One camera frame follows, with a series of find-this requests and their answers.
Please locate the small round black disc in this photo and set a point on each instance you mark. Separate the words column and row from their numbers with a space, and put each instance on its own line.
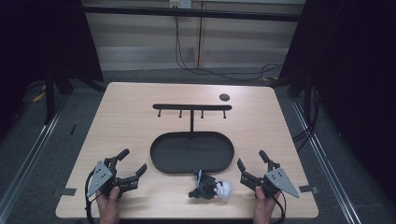
column 224, row 97

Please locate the black metal stand leg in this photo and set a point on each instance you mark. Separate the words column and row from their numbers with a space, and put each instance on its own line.
column 49, row 99
column 308, row 99

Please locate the white wall socket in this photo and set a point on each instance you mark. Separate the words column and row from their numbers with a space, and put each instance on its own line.
column 180, row 3

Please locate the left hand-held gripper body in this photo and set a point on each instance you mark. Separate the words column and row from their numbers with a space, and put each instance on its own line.
column 100, row 178

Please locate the black hook stand with tray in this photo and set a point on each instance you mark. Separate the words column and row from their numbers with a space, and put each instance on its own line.
column 190, row 153

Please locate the person's left hand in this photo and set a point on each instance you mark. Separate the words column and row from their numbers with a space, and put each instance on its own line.
column 107, row 203

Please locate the yellow floor object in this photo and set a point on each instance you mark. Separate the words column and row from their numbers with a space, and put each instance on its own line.
column 39, row 97

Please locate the person's right hand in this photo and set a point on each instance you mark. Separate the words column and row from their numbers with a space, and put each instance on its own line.
column 263, row 207

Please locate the dark curtain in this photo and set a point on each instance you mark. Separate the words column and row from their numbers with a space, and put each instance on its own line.
column 355, row 77
column 37, row 40

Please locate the black tape strip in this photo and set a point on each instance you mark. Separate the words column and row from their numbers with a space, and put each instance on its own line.
column 307, row 188
column 69, row 191

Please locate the metal floor rail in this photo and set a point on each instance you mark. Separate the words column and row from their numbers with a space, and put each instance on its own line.
column 34, row 149
column 323, row 158

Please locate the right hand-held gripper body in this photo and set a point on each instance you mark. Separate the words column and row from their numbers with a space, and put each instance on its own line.
column 281, row 181

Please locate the black horizontal beam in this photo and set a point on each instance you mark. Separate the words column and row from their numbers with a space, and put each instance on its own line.
column 218, row 14

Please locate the small black floor tape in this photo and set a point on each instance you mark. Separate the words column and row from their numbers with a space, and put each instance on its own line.
column 73, row 129

